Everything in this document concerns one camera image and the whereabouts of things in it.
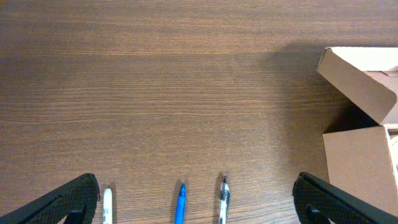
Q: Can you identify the black white marker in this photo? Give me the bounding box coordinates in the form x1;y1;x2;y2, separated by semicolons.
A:
103;188;113;224

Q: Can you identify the blue ballpoint pen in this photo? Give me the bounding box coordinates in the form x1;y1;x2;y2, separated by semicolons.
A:
174;183;187;224

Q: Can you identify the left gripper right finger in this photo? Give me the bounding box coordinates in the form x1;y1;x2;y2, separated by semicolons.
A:
292;172;397;224

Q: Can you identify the black ballpoint pen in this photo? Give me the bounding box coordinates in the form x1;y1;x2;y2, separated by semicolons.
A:
218;176;230;224

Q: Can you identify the open cardboard box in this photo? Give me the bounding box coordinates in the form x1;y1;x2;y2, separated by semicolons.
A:
317;47;397;215

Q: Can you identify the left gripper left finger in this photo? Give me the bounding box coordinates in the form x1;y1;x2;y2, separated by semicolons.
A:
1;173;100;224

